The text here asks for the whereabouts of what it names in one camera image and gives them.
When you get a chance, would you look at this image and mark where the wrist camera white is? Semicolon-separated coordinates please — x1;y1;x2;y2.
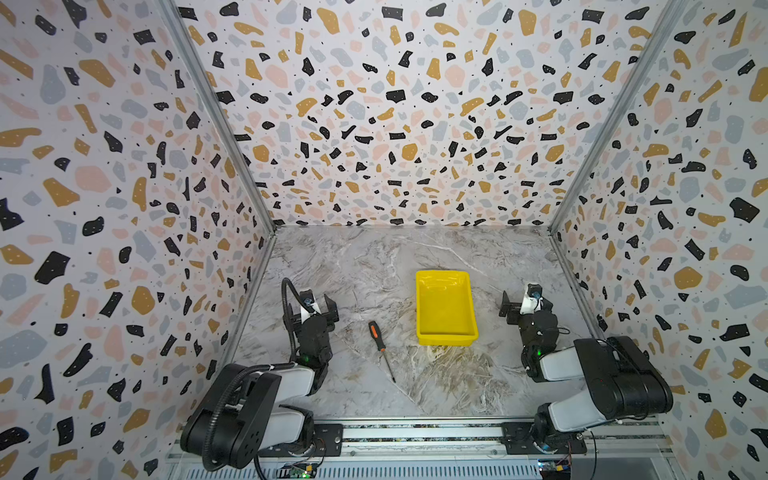
520;283;543;315
299;290;319;322

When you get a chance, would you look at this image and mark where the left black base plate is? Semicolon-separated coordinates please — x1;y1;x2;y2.
259;423;344;460

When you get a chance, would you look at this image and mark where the aluminium mounting rail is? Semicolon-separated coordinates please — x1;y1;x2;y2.
315;417;673;461

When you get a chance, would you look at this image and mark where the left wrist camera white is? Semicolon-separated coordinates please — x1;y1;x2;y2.
299;290;319;322

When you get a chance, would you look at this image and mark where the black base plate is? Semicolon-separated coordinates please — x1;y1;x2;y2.
259;423;344;460
501;422;587;455

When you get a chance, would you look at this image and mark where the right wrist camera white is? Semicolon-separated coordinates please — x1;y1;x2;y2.
520;283;543;315

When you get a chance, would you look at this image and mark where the white perforated cable duct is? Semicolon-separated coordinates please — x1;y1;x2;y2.
179;461;544;480

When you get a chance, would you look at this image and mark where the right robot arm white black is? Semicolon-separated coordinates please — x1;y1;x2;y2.
499;283;673;453

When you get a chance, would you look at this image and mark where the green circuit board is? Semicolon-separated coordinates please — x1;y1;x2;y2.
278;463;318;479

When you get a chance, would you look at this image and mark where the yellow plastic bin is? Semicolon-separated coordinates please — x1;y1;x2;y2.
415;270;479;347

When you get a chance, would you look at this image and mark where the orange black handled screwdriver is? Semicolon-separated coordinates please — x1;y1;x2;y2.
368;321;396;382

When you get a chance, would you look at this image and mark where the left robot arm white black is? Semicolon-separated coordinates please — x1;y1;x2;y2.
180;290;339;472

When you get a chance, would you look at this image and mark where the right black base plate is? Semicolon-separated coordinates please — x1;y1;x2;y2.
501;422;587;455

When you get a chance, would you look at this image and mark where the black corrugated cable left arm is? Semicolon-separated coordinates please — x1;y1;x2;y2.
201;277;308;473

